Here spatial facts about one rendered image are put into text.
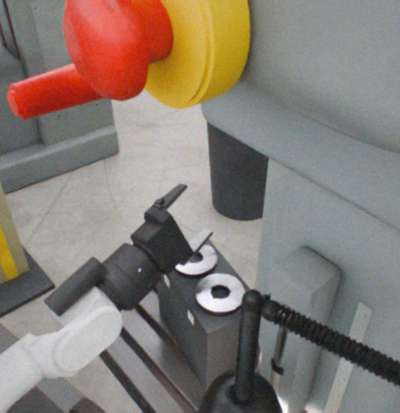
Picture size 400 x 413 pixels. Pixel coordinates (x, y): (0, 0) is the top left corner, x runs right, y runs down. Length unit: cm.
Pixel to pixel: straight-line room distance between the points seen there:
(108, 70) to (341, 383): 38
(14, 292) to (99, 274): 181
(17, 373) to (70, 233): 212
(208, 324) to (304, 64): 70
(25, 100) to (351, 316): 29
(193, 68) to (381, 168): 14
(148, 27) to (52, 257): 254
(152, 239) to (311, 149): 49
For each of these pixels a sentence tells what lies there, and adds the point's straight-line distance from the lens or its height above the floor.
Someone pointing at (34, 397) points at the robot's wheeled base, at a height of 57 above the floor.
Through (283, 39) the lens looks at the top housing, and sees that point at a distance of 17.
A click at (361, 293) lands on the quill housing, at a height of 154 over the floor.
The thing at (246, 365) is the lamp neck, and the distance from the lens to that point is 36.
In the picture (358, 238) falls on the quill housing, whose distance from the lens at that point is 36.
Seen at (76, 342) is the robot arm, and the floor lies 126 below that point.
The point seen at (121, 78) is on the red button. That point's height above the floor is 175.
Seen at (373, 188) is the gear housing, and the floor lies 166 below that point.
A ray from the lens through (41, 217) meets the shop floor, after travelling 298.
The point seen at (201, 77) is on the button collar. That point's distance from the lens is 17.
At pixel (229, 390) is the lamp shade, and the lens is 40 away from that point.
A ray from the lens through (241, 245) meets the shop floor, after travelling 265.
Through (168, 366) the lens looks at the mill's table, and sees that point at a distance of 101.
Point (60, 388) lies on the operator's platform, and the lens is 170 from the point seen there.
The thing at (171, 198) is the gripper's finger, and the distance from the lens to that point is 79.
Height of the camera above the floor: 182
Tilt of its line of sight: 40 degrees down
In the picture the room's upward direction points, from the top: straight up
